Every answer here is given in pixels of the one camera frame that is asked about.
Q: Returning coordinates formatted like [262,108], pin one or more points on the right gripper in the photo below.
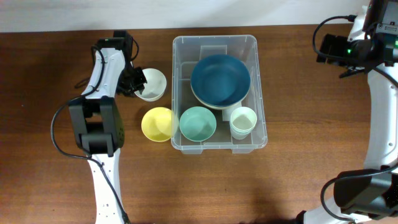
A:
[339,42]

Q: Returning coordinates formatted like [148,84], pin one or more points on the grey cup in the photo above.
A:
[239,135]

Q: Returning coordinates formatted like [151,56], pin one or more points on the yellow bowl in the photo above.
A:
[157,124]

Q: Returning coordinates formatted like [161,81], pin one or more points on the green bowl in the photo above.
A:
[197,124]

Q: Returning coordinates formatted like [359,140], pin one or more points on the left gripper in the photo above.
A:
[130,88]

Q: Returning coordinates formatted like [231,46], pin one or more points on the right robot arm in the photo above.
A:
[358,196]

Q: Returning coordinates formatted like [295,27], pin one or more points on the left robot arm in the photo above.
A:
[98,127]

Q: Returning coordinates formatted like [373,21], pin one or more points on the white bowl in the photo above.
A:
[155,86]

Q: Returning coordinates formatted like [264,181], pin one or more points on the white cup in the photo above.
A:
[243,118]

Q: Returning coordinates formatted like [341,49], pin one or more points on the dark blue plate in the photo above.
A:
[220,80]

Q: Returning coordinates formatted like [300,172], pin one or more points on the clear plastic storage bin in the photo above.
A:
[188,50]

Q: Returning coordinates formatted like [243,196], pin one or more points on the white label in bin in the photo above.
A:
[226,114]

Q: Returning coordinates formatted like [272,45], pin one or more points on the green cup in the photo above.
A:
[231,126]

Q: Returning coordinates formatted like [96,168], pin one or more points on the cream plate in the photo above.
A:
[217,107]

